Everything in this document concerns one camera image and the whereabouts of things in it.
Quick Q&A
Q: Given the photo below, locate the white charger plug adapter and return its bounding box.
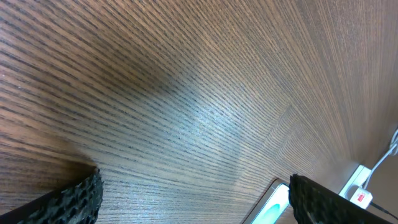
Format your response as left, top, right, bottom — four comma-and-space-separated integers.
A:
349, 186, 373, 209

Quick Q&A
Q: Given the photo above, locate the white power strip cord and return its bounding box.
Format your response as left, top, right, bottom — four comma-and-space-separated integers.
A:
362, 129, 398, 190

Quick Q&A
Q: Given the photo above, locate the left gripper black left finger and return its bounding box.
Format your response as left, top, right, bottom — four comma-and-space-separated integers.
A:
1, 168, 103, 224

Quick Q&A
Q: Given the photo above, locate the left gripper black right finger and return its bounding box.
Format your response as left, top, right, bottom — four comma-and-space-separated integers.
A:
289, 174, 391, 224

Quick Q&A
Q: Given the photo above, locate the white power strip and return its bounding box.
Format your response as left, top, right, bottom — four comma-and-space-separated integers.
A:
338, 165, 371, 200

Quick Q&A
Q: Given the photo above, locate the black USB charging cable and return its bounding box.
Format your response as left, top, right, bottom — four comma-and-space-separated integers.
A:
369, 201, 398, 220

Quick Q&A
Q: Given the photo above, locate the turquoise screen Galaxy smartphone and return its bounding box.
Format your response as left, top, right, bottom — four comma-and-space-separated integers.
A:
243, 179, 290, 224

